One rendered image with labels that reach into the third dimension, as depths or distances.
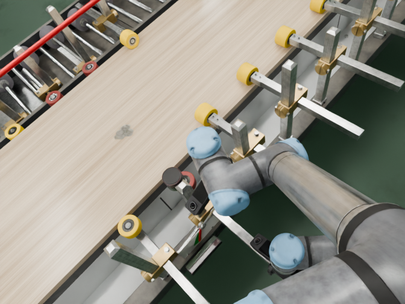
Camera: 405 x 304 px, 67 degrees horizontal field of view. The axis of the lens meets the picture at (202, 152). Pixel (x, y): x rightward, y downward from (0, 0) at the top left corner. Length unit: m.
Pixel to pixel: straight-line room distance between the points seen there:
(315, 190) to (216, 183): 0.23
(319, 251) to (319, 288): 0.47
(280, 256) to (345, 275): 0.44
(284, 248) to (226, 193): 0.21
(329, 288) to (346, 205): 0.15
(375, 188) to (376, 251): 1.82
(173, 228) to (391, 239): 1.14
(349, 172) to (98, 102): 1.54
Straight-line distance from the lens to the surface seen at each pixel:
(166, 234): 1.40
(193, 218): 1.11
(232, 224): 1.09
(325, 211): 0.44
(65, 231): 1.27
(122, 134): 1.33
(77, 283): 1.35
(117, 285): 1.44
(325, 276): 0.31
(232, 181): 0.62
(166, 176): 0.92
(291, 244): 0.74
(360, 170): 2.17
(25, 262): 1.34
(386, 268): 0.31
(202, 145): 0.65
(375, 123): 2.37
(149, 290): 1.29
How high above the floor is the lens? 1.91
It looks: 59 degrees down
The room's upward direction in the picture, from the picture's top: 23 degrees counter-clockwise
